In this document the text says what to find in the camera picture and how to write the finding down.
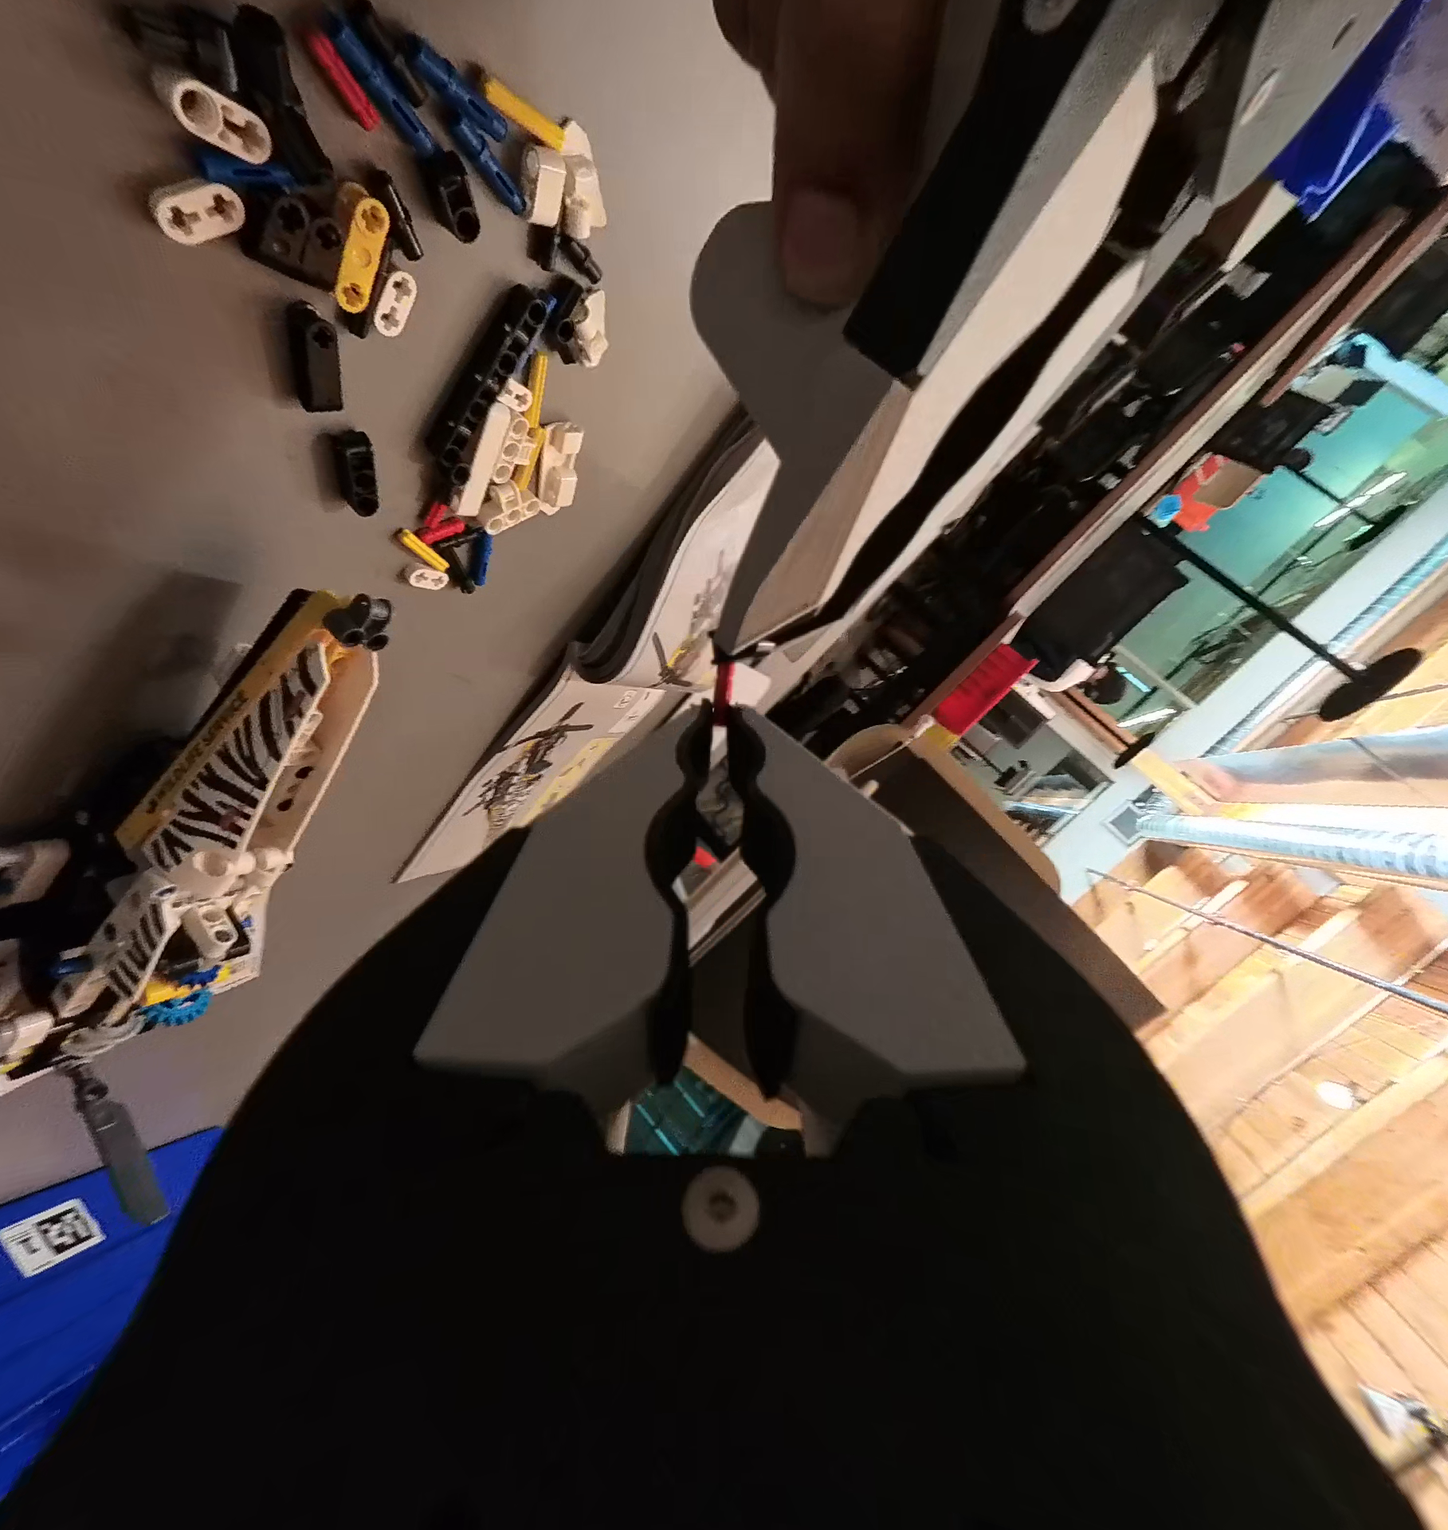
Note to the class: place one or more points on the person's left hand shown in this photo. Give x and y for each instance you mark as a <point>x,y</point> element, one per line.
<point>833,120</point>

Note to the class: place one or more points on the pile of lego pieces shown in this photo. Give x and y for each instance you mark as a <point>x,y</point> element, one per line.
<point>222,126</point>

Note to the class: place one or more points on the zebra striped lego helicopter model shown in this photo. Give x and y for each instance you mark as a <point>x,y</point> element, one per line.
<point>236,764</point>

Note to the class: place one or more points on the row of yellow red bins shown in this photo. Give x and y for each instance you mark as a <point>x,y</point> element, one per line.
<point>983,694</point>

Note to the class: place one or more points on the clear lego parts bags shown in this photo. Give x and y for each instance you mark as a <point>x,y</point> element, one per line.
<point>1447,95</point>

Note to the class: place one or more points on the silver ventilation duct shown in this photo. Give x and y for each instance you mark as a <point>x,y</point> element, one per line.
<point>1335,837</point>

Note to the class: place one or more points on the lego instruction booklet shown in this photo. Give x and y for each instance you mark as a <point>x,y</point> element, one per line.
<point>533,764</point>

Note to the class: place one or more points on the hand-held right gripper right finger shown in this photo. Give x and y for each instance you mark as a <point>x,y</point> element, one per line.
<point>893,958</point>

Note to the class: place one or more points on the black floor lamp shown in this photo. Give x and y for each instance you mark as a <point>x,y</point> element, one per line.
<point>1369,687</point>

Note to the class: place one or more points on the red lego axle pin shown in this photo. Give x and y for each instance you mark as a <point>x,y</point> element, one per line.
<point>725,694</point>

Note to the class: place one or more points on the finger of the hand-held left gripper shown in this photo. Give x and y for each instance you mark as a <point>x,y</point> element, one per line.
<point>1034,444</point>
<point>1009,215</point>

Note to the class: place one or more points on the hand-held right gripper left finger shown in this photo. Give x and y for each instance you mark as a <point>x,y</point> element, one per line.
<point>557,958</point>

